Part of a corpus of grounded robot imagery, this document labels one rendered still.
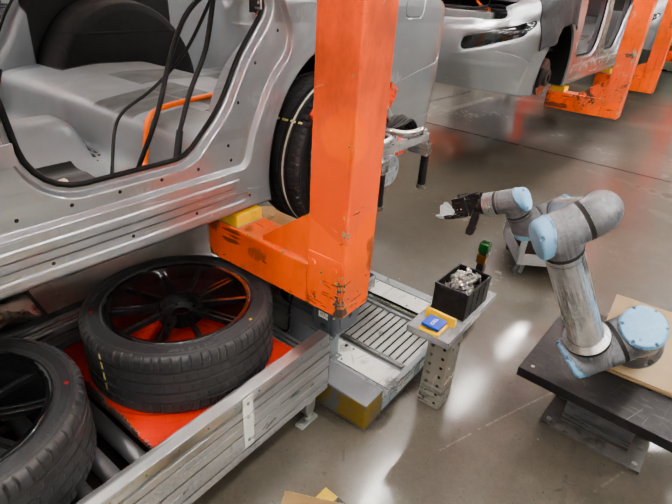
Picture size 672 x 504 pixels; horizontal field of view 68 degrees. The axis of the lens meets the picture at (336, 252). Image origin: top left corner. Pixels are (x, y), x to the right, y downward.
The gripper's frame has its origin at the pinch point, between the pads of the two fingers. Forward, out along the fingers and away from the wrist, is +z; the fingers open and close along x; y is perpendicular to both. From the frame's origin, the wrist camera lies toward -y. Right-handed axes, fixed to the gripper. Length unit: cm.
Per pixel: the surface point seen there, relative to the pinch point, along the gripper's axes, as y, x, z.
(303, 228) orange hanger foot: 20, 62, 18
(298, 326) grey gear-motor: -28, 43, 57
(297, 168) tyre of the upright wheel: 37, 35, 35
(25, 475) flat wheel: -4, 157, 38
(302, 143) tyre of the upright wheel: 46, 33, 31
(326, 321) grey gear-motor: -24, 45, 38
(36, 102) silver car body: 102, 56, 163
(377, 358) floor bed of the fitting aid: -53, 26, 34
